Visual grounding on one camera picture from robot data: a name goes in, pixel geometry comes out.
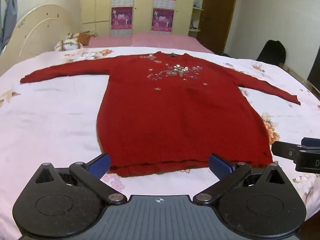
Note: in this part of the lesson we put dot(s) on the brown wooden door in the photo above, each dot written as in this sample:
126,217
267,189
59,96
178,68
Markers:
220,17

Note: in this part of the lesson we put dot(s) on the orange striped pillow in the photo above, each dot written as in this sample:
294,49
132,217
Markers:
85,38

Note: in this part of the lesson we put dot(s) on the pale blue shelf item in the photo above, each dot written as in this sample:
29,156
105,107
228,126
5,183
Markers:
198,4

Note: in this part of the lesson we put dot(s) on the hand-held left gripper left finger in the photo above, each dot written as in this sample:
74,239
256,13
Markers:
100,167

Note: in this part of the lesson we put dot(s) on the white patterned pillow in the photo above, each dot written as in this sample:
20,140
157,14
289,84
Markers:
66,45

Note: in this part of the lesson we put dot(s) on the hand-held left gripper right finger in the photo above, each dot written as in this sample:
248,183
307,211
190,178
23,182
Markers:
220,166

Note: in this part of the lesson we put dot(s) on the white floral bedsheet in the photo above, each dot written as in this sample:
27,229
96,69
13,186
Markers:
50,117

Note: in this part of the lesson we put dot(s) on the grey curtain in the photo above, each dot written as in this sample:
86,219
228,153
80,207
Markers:
8,17

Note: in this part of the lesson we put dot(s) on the cream rounded headboard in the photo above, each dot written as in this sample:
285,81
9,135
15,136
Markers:
37,30

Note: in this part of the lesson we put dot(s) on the red sequined sweater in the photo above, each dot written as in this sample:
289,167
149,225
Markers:
162,117

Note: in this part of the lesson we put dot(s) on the black bag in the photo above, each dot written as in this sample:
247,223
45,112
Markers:
272,52

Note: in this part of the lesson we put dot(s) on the cream open shelf unit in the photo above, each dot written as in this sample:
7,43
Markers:
198,12

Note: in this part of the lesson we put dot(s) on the cream wardrobe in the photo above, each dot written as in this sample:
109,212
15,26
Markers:
142,7

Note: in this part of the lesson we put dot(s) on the dark panel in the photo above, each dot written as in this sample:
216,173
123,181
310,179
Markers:
314,72

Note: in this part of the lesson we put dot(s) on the pink bedsheet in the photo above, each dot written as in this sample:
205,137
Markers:
150,41

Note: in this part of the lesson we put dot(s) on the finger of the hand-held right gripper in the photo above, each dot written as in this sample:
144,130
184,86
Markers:
311,141
283,150

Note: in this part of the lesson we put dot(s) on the dark shelf item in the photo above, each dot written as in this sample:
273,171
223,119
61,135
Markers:
193,25

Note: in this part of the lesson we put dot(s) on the cream patterned pillow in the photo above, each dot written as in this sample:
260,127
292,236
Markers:
73,36

